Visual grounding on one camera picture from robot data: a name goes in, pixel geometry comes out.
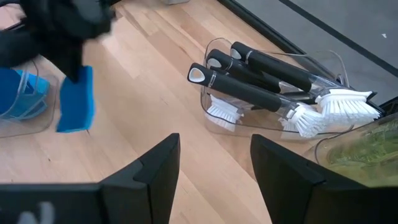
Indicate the clear plastic bin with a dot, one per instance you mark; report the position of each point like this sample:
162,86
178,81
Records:
46,127
329,70
323,155

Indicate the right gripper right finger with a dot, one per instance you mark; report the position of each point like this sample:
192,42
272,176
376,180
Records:
289,186

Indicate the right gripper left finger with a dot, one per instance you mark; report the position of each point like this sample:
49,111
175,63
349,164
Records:
143,193

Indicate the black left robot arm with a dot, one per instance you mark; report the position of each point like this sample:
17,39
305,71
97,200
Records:
15,46

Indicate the clear yellow soap pump bottle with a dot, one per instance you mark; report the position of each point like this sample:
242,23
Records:
367,155

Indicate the blue kitchen sponge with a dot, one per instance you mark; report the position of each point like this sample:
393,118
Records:
37,85
29,109

